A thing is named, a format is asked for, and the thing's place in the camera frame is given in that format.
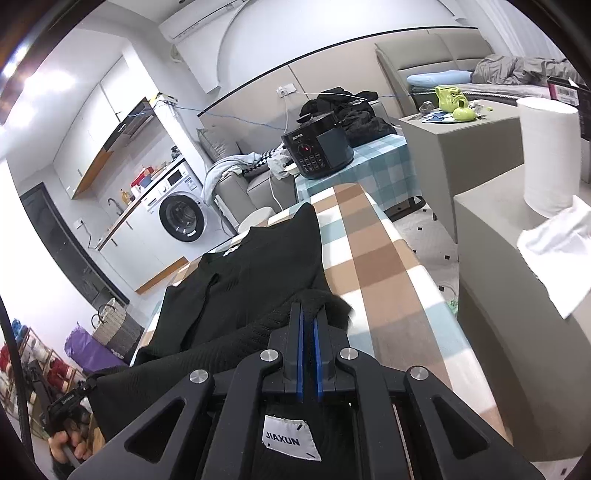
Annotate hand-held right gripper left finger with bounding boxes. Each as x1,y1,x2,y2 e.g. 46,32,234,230
69,302,308,480

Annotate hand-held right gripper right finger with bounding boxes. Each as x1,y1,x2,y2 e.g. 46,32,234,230
313,302,546,480

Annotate black knit sweater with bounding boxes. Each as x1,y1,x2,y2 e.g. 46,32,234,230
88,203,356,480

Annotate pile of black clothes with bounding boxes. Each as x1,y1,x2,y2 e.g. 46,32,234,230
299,86,398,144

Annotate person's left hand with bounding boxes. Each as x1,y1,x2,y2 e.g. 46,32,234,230
48,431,96,468

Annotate wooden storage shelf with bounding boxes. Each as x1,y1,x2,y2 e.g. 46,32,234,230
0,318,79,444

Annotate purple bag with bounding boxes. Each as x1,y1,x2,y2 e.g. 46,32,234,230
65,325,127,374

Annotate woven laundry basket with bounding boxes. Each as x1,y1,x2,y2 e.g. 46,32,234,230
91,298,144,358

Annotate brown blue checked tablecloth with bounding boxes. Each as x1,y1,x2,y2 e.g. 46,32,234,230
131,183,513,462

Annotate white round stool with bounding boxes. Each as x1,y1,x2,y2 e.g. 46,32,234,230
238,207,276,234

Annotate white lower cabinets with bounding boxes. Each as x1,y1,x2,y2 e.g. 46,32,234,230
95,196,195,294

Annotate white cabinets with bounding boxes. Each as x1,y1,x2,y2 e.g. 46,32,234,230
53,55,153,199
95,196,195,294

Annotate grey sofa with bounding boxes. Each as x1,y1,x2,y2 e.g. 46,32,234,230
196,124,301,232

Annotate white washing machine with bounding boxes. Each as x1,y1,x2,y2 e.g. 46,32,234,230
140,159,234,243

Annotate grey crumpled garment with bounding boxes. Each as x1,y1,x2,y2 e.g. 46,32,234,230
268,154,296,181

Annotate striped black white pillow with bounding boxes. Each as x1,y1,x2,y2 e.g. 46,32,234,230
242,150,282,178

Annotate light blue blanket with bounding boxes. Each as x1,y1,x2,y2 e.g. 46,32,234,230
202,154,262,206

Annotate large grey box table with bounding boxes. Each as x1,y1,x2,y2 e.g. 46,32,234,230
453,161,591,462

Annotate teal checked tablecloth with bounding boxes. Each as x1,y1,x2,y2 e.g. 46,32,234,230
294,134,423,215

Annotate black pressure cooker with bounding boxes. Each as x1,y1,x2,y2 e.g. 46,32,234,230
281,112,355,181

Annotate red box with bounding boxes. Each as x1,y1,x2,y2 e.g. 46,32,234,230
130,168,155,195

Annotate small grey box table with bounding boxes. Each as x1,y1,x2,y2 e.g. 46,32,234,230
398,99,525,245

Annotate white tissue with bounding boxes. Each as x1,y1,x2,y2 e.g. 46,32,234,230
516,194,591,320

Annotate white upper cabinets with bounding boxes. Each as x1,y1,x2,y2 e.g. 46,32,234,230
53,55,153,199

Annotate range hood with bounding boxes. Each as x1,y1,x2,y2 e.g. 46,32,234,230
104,99,155,153

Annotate green face mug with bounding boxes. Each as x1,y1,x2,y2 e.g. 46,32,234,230
435,85,467,112

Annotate white paper towel roll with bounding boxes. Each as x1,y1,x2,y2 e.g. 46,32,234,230
516,97,580,219

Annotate blue pillow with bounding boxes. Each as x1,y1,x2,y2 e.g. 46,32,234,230
406,71,474,88

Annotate white air conditioner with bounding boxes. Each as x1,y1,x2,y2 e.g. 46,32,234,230
158,0,237,44

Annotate grey duvet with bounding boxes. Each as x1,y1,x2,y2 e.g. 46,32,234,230
471,53,585,86

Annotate dark labelled box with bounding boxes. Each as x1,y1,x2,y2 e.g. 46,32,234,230
547,76,591,112

